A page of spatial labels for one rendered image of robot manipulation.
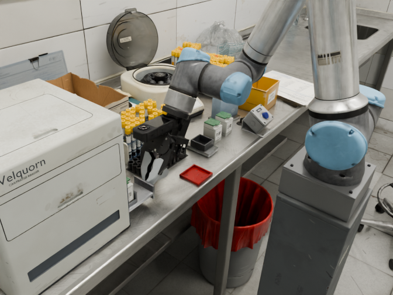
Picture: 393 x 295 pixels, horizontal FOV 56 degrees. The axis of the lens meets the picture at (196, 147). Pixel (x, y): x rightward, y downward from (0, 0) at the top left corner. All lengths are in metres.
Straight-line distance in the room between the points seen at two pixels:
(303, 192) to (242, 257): 0.77
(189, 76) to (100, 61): 0.69
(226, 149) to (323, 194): 0.36
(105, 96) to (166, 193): 0.42
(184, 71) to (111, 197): 0.34
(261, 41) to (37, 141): 0.55
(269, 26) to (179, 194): 0.47
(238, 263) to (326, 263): 0.71
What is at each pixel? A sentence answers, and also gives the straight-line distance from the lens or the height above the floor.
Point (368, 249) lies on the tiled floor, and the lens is 2.30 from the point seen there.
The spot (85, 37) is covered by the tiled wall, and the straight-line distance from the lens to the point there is 1.47.
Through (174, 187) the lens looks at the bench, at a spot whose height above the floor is 0.87.
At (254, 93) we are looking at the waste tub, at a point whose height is 0.96.
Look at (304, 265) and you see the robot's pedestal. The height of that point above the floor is 0.68.
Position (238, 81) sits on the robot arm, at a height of 1.19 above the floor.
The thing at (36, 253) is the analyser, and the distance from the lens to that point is 0.75.
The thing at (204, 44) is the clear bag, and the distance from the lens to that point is 1.82.
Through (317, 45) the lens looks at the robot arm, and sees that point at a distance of 0.76.
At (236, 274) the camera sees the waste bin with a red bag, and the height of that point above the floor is 0.12.
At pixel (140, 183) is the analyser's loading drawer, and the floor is 0.92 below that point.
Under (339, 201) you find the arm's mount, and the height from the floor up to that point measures 0.93.
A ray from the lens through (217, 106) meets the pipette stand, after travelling 1.30.
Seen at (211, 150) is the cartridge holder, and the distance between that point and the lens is 1.15.
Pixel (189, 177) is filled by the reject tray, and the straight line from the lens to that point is 1.05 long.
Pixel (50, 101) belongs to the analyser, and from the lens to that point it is 0.81.
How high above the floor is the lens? 1.51
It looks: 32 degrees down
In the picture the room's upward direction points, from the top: 3 degrees clockwise
